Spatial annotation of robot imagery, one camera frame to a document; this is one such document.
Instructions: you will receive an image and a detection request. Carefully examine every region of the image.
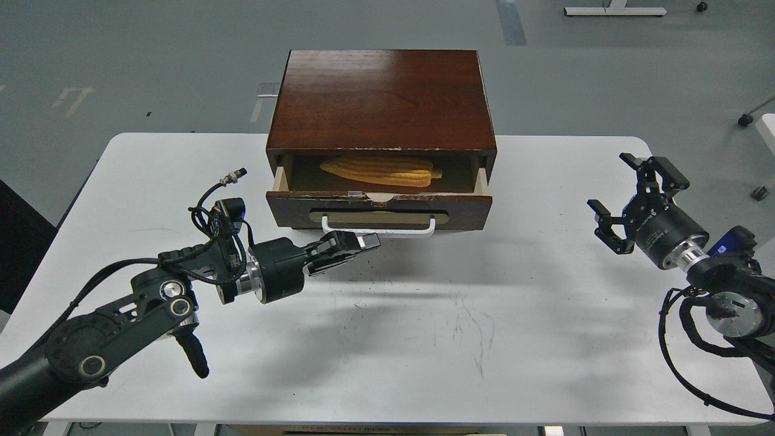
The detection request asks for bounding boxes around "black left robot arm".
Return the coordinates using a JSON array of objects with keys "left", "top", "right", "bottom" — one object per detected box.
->
[{"left": 1, "top": 168, "right": 380, "bottom": 435}]

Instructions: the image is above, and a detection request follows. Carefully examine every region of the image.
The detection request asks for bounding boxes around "yellow corn cob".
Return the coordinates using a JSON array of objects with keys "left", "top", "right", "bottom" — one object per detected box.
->
[{"left": 319, "top": 156, "right": 443, "bottom": 188}]

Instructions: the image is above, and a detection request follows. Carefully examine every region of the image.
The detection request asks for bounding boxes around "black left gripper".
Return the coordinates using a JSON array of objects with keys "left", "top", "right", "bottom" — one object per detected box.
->
[{"left": 250, "top": 231, "right": 381, "bottom": 304}]

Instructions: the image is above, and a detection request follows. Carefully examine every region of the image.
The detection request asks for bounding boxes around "dark wooden cabinet box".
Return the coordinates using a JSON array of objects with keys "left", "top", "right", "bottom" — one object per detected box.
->
[{"left": 266, "top": 49, "right": 497, "bottom": 173}]

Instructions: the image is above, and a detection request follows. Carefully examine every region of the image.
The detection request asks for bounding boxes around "white stand base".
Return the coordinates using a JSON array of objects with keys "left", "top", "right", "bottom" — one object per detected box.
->
[{"left": 564, "top": 1, "right": 667, "bottom": 17}]

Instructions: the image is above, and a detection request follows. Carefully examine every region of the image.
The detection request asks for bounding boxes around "white table edge right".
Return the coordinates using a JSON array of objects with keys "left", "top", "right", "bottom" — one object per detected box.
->
[{"left": 754, "top": 113, "right": 775, "bottom": 155}]

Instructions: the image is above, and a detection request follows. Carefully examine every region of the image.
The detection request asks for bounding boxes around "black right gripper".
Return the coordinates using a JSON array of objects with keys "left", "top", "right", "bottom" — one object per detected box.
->
[{"left": 587, "top": 153, "right": 709, "bottom": 270}]

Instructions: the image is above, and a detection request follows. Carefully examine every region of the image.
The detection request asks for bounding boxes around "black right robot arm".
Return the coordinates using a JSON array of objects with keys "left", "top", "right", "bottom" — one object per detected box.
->
[{"left": 587, "top": 153, "right": 774, "bottom": 420}]

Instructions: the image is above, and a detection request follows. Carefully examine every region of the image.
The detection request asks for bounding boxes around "wooden drawer with white handle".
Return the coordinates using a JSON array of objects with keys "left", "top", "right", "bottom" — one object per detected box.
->
[{"left": 266, "top": 154, "right": 493, "bottom": 231}]

